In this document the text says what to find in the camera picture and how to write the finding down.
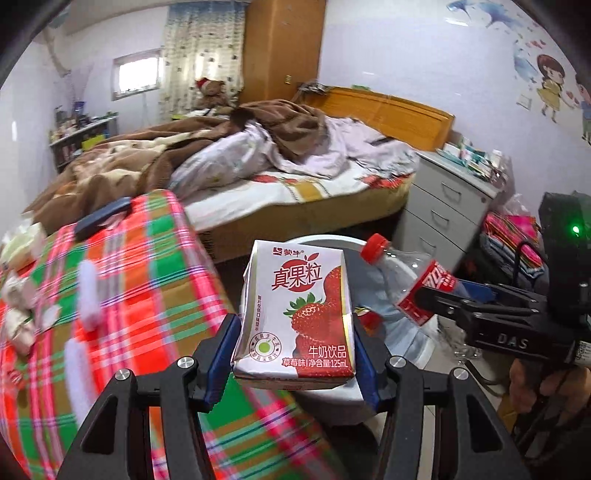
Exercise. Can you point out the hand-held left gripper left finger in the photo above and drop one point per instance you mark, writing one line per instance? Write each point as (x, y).
(220, 360)

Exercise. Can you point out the small window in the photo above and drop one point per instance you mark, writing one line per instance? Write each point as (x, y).
(136, 74)

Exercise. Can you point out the dark blue glasses case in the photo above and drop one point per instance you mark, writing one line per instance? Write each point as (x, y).
(101, 219)

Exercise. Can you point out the wooden bed headboard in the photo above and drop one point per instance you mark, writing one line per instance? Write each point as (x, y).
(392, 115)

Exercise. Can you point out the grey storage shelf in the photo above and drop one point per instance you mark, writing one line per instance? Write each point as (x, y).
(87, 138)

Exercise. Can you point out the white wall switch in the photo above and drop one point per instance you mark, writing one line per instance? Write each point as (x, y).
(524, 102)

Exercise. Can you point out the printed bed sheet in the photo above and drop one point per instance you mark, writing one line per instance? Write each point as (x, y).
(286, 184)

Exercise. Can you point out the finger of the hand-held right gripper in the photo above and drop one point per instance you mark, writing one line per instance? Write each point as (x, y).
(443, 304)
(475, 290)

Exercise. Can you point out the white tissue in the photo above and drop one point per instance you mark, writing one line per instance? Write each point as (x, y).
(18, 290)
(23, 332)

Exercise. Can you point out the cartoon children wall sticker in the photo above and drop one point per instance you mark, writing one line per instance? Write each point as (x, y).
(551, 83)

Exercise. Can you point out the power strip with chargers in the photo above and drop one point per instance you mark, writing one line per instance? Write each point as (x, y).
(314, 87)

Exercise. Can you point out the brown teddy bear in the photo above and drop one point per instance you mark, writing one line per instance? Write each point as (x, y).
(214, 92)

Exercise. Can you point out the clear bottle with red label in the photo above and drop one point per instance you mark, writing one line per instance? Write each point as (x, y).
(406, 272)

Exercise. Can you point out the blue vase with branches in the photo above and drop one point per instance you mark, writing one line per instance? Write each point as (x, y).
(78, 104)

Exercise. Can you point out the tissue pack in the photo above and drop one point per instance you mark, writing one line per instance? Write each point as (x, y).
(23, 244)

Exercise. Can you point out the patterned curtain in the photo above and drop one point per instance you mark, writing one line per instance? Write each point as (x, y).
(198, 46)

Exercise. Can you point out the white round trash bin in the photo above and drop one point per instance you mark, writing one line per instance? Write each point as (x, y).
(332, 401)

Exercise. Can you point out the red green plaid tablecloth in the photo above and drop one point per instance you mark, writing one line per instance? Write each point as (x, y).
(152, 295)

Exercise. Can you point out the pale floral duvet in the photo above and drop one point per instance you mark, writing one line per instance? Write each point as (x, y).
(221, 157)

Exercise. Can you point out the blue whale wall sticker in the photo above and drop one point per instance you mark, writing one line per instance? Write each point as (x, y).
(485, 11)

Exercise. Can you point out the grey drawer nightstand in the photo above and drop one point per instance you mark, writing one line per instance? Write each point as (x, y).
(443, 207)

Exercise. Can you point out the pile of small boxes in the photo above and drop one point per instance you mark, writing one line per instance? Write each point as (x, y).
(475, 159)

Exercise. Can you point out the strawberry milk carton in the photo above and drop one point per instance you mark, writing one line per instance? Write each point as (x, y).
(295, 314)

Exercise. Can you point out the stack of colourful cloths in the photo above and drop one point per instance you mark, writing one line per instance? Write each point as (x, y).
(508, 235)

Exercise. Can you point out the row of cosmetic bottles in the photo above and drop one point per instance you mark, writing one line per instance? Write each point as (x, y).
(74, 122)

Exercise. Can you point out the black phone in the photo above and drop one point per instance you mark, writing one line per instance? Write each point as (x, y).
(381, 141)

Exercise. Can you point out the brown blanket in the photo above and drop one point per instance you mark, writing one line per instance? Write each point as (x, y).
(115, 161)

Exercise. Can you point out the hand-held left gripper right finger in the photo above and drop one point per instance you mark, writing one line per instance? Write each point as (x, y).
(371, 369)

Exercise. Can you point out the wooden wardrobe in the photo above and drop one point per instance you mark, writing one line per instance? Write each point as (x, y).
(277, 46)

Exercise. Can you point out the person's right hand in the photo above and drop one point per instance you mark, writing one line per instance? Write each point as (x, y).
(549, 385)

